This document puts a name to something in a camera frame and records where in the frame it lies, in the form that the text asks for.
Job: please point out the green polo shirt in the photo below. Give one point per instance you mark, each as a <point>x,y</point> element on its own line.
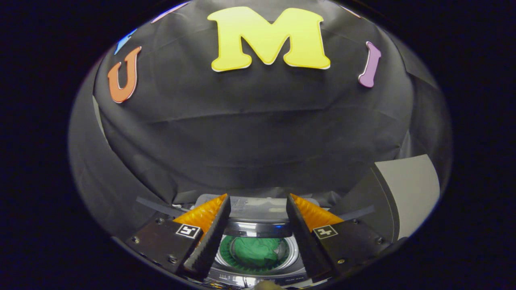
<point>256,251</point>

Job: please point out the black backdrop cloth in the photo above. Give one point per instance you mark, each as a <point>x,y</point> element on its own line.
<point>242,133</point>

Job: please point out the beige cabinet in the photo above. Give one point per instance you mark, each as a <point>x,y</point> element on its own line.
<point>411,189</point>

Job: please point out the grey washing machine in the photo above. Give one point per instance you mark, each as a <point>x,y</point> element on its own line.
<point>242,280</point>

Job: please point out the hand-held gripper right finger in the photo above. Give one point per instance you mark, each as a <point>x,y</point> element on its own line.
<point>306,241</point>

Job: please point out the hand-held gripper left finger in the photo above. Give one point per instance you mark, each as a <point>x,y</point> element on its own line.
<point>209,237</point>

